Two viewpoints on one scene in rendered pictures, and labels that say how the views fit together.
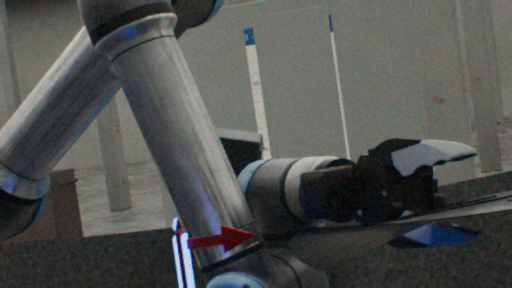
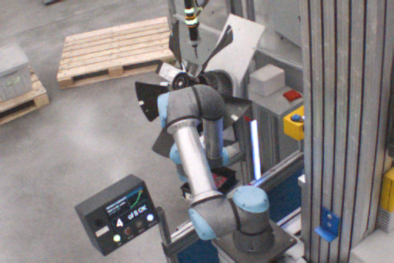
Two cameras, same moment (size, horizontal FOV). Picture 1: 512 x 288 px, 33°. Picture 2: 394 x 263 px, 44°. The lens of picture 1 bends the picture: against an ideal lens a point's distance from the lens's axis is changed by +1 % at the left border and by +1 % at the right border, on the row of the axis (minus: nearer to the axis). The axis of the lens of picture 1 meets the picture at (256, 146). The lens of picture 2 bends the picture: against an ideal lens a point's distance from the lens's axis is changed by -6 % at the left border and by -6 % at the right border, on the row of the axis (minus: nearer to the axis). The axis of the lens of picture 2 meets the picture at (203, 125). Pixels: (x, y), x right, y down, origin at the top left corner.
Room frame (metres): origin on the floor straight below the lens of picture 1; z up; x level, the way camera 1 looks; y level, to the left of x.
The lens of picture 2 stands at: (1.93, 1.39, 2.46)
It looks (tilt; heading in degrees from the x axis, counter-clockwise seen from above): 35 degrees down; 234
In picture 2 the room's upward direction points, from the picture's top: 9 degrees counter-clockwise
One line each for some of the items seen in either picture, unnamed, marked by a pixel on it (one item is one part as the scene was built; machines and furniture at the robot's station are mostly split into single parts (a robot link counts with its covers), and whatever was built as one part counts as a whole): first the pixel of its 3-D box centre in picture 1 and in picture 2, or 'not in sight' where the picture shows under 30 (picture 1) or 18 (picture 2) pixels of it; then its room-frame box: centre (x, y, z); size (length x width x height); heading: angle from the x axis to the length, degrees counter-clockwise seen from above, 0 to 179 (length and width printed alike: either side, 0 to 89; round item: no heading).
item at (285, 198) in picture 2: not in sight; (249, 249); (0.82, 0.08, 0.45); 0.82 x 0.02 x 0.66; 178
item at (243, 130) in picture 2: not in sight; (245, 149); (0.37, -0.40, 0.58); 0.09 x 0.05 x 1.15; 88
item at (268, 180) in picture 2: not in sight; (244, 197); (0.82, 0.08, 0.82); 0.90 x 0.04 x 0.08; 178
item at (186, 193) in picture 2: not in sight; (208, 184); (0.88, -0.08, 0.85); 0.22 x 0.17 x 0.07; 13
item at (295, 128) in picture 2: not in sight; (302, 123); (0.42, 0.10, 1.02); 0.16 x 0.10 x 0.11; 178
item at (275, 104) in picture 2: not in sight; (272, 96); (0.15, -0.37, 0.85); 0.36 x 0.24 x 0.03; 88
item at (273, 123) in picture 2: not in sight; (275, 154); (0.15, -0.37, 0.42); 0.04 x 0.04 x 0.83; 88
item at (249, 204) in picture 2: not in sight; (249, 208); (1.11, 0.44, 1.20); 0.13 x 0.12 x 0.14; 156
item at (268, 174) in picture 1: (282, 192); (181, 149); (1.03, -0.02, 1.18); 0.11 x 0.08 x 0.09; 35
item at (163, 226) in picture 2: not in sight; (163, 225); (1.25, 0.07, 0.96); 0.03 x 0.03 x 0.20; 88
